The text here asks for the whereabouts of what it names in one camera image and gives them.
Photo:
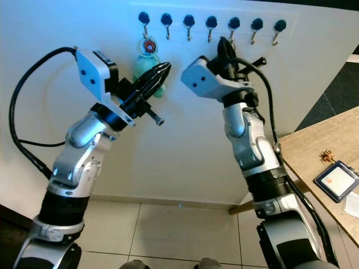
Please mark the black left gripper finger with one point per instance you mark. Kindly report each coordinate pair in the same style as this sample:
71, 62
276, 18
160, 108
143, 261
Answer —
150, 74
154, 85

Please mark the white paper card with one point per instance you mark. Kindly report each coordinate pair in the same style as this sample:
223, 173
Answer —
353, 204

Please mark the blue card holder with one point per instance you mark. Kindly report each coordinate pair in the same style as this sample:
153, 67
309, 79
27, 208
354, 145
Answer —
336, 182

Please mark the black floor mat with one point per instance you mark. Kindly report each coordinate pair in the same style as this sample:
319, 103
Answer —
336, 95

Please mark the grey robot left foot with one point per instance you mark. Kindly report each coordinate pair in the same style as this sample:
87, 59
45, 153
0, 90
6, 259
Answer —
134, 264

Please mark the light wooden table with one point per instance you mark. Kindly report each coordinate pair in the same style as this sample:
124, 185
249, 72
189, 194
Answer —
314, 140

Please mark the small brown charm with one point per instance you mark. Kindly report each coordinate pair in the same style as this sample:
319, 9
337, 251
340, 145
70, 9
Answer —
326, 155

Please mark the dark low cabinet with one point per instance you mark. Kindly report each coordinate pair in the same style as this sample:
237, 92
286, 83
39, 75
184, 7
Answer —
11, 241

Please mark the grey robot right foot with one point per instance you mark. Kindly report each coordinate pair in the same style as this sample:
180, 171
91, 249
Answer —
208, 264

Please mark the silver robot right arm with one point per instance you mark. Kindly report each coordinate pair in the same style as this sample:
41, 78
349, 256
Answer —
258, 162

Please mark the grey robot foot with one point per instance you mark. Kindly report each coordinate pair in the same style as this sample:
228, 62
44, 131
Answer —
134, 264
208, 264

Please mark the black knob wall hook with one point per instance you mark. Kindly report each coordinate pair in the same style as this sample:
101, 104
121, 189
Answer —
211, 21
257, 23
234, 22
280, 26
166, 19
189, 20
144, 17

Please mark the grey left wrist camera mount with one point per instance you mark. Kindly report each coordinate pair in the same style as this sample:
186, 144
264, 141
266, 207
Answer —
95, 75

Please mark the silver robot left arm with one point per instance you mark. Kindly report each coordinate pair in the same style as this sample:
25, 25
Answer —
81, 162

